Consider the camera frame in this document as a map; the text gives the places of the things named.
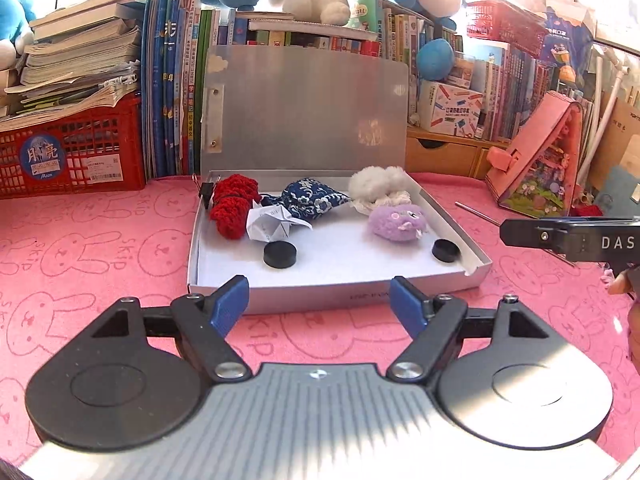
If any small blue white plush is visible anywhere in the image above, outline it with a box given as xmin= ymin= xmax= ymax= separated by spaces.
xmin=0 ymin=0 xmax=36 ymax=68

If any blue printed carton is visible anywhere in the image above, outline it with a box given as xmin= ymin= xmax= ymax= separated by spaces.
xmin=545 ymin=0 xmax=598 ymax=96

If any purple plush toy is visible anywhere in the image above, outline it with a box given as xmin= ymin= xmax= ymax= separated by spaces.
xmin=367 ymin=203 xmax=428 ymax=243

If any white pipe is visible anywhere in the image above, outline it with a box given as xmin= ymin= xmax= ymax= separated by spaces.
xmin=575 ymin=45 xmax=631 ymax=186

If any low stack of picture books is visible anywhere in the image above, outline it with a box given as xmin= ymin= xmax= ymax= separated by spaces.
xmin=227 ymin=7 xmax=383 ymax=58

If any wooden drawer shelf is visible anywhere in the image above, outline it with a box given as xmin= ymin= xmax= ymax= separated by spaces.
xmin=405 ymin=125 xmax=511 ymax=181

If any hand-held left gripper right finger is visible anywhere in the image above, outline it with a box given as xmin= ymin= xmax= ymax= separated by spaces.
xmin=385 ymin=276 xmax=551 ymax=381

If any red plastic crate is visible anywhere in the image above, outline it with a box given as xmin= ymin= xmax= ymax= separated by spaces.
xmin=0 ymin=91 xmax=147 ymax=200

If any red crochet piece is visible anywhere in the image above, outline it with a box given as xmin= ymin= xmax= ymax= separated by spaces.
xmin=209 ymin=174 xmax=261 ymax=241

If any black round disc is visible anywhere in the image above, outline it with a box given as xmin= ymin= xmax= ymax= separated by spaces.
xmin=432 ymin=239 xmax=462 ymax=262
xmin=263 ymin=241 xmax=298 ymax=268

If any brown cardboard box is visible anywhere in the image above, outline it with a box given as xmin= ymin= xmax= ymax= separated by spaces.
xmin=585 ymin=90 xmax=640 ymax=211

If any red plastic basket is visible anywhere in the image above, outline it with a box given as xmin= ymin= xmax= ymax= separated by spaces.
xmin=465 ymin=0 xmax=548 ymax=58

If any white fluffy plush toy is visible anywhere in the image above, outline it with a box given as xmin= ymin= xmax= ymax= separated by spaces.
xmin=348 ymin=165 xmax=407 ymax=201

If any person's right hand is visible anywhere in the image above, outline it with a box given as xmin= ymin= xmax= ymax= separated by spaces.
xmin=603 ymin=266 xmax=640 ymax=303

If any row of blue upright books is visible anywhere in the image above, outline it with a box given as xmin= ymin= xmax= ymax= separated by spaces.
xmin=141 ymin=0 xmax=208 ymax=178

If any black binder clip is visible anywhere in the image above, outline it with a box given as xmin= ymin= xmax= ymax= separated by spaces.
xmin=192 ymin=172 xmax=223 ymax=209

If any pink toy house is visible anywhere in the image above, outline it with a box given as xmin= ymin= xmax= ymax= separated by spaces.
xmin=485 ymin=91 xmax=596 ymax=219

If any pile of flat books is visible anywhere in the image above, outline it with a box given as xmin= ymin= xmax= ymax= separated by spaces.
xmin=0 ymin=0 xmax=148 ymax=126

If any white printed carton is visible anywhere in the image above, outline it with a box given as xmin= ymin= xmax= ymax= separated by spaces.
xmin=417 ymin=80 xmax=485 ymax=138

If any grey cardboard box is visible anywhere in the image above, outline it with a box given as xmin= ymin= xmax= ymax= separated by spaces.
xmin=187 ymin=44 xmax=493 ymax=313

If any row of colourful upright books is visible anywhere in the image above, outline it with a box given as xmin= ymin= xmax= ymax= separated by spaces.
xmin=350 ymin=0 xmax=551 ymax=141

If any white paper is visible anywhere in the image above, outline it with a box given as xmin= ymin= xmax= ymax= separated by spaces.
xmin=246 ymin=203 xmax=313 ymax=242

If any blue floral pouch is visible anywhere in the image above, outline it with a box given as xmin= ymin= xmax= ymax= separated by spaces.
xmin=260 ymin=177 xmax=351 ymax=221

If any pink rabbit print mat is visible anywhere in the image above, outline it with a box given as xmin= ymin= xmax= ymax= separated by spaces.
xmin=0 ymin=172 xmax=640 ymax=466

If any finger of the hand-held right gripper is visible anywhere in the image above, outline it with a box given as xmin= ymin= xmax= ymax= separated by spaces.
xmin=499 ymin=218 xmax=540 ymax=249

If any thin metal rod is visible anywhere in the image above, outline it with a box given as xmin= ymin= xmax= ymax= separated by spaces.
xmin=455 ymin=201 xmax=502 ymax=225

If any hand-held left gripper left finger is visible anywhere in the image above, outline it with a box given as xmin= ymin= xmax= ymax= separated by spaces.
xmin=85 ymin=276 xmax=253 ymax=381

